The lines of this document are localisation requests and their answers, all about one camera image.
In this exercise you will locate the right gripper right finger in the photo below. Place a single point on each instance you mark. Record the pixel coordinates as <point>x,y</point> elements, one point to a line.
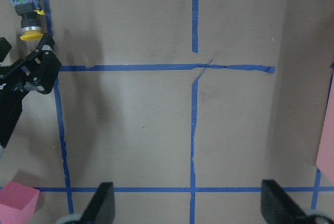
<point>277,206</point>

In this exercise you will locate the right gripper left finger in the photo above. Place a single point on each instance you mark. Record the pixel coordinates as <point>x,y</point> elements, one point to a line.
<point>101,208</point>

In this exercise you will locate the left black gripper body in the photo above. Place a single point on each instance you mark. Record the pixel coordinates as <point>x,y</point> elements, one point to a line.
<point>12,94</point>

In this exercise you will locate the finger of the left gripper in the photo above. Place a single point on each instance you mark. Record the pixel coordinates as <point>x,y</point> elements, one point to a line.
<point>5,48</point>
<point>39,70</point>

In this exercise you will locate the pink cube centre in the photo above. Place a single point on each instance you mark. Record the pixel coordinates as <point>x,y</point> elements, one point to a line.
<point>18,203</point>

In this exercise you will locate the yellow push button switch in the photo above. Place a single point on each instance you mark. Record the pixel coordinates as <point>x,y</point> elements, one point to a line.
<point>29,11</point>

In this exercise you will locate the pink plastic bin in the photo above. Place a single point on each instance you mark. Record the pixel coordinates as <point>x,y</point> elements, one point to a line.
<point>324,160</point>

